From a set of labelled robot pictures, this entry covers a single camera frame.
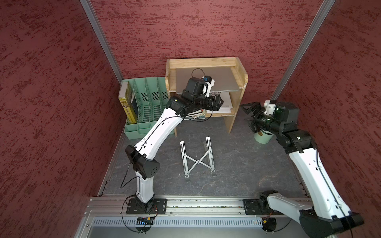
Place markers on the mint green file organizer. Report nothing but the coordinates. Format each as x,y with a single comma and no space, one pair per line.
149,100

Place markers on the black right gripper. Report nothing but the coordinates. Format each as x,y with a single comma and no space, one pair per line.
259,109

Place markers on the aluminium corner post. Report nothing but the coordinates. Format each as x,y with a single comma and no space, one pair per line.
314,27
97,28

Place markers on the aluminium corner post left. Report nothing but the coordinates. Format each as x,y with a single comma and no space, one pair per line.
97,28

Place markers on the silver laptop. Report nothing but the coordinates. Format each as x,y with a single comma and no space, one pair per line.
223,76

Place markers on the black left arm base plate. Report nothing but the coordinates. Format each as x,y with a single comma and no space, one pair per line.
155,206

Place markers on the perforated cable tray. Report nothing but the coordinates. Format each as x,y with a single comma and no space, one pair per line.
161,222

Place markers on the green pen cup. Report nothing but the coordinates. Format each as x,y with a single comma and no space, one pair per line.
263,137

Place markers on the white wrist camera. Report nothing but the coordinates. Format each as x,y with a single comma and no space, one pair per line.
208,84
270,107

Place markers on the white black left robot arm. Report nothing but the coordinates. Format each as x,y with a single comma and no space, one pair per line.
195,96

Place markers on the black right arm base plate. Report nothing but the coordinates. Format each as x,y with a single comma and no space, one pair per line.
258,207

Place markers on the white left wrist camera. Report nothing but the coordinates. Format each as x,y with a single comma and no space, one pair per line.
208,84

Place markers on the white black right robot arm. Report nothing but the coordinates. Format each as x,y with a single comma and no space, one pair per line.
328,214

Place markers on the wooden desk shelf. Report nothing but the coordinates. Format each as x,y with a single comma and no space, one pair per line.
234,63

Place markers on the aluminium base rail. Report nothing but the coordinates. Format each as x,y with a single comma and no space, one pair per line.
176,206

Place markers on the silver folding laptop stand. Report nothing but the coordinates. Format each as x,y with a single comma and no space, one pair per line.
206,160

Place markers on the aluminium corner post right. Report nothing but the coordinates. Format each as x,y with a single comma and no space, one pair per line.
314,27

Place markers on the yellow book in organizer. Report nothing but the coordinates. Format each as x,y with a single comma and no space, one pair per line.
125,98

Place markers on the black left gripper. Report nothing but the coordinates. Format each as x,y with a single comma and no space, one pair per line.
215,105

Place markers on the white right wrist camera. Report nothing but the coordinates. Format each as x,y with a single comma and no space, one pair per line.
270,107

